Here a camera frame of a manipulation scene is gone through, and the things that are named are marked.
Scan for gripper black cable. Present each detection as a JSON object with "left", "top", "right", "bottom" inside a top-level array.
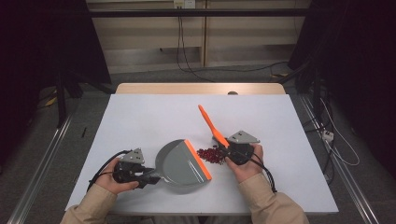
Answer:
[
  {"left": 246, "top": 152, "right": 278, "bottom": 194},
  {"left": 87, "top": 149, "right": 132, "bottom": 192}
]

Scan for person's left hand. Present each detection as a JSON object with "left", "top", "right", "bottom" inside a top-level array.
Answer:
[{"left": 94, "top": 157, "right": 140, "bottom": 196}]

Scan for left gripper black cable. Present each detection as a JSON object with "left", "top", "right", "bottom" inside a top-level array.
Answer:
[{"left": 87, "top": 149, "right": 132, "bottom": 192}]

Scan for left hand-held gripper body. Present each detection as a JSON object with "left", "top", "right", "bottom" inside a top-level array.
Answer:
[{"left": 112, "top": 147, "right": 148, "bottom": 185}]

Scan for grey dustpan with orange edge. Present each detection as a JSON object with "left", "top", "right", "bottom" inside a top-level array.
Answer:
[{"left": 154, "top": 138, "right": 213, "bottom": 188}]

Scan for red beans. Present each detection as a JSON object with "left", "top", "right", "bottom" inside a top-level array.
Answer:
[{"left": 196, "top": 146, "right": 227, "bottom": 166}]

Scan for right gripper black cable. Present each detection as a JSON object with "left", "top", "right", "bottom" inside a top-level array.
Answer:
[{"left": 246, "top": 152, "right": 278, "bottom": 194}]

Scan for person's right hand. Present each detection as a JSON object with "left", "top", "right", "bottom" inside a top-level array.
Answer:
[{"left": 224, "top": 143, "right": 265, "bottom": 184}]

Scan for white cable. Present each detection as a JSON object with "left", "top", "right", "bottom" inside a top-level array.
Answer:
[{"left": 319, "top": 98, "right": 361, "bottom": 167}]

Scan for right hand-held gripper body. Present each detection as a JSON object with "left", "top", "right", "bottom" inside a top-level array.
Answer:
[{"left": 224, "top": 130, "right": 262, "bottom": 166}]

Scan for metal floor rail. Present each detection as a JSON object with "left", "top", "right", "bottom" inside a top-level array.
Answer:
[
  {"left": 7, "top": 104, "right": 80, "bottom": 224},
  {"left": 299, "top": 94, "right": 381, "bottom": 224}
]

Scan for white power adapter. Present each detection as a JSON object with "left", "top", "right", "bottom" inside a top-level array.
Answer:
[{"left": 321, "top": 130, "right": 335, "bottom": 143}]

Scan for white wall outlet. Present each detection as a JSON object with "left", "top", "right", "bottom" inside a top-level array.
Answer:
[{"left": 173, "top": 0, "right": 196, "bottom": 9}]

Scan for black metal stand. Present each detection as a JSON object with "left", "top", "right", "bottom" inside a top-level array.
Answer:
[{"left": 55, "top": 73, "right": 68, "bottom": 129}]

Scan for black curtain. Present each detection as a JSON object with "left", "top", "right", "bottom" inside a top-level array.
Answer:
[
  {"left": 0, "top": 0, "right": 112, "bottom": 169},
  {"left": 288, "top": 0, "right": 396, "bottom": 171}
]

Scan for black wall cable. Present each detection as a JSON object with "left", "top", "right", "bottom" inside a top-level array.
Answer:
[
  {"left": 176, "top": 16, "right": 217, "bottom": 83},
  {"left": 180, "top": 16, "right": 289, "bottom": 75}
]

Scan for orange brush with grey bristles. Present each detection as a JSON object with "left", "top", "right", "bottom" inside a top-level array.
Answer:
[{"left": 197, "top": 104, "right": 233, "bottom": 153}]

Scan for black horizontal beam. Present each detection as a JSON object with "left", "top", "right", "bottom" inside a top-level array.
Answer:
[{"left": 88, "top": 8, "right": 312, "bottom": 19}]

